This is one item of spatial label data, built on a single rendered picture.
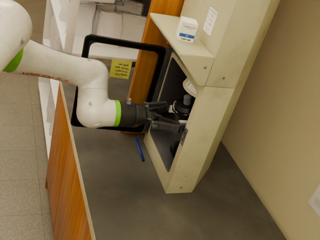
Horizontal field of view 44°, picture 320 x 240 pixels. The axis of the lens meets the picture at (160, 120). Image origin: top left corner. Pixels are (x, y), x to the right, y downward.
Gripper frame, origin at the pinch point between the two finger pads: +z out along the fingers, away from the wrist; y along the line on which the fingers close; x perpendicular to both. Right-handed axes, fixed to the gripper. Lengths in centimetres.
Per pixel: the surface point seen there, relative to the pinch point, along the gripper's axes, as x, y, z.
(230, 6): -46.5, -12.3, -5.0
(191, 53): -31.1, -12.5, -12.4
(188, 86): -13.4, -1.0, -3.2
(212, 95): -18.3, -14.0, -1.3
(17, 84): 120, 216, -47
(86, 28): 21, 123, -14
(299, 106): -14.6, -11.7, 38.0
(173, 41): -31.1, -5.6, -15.8
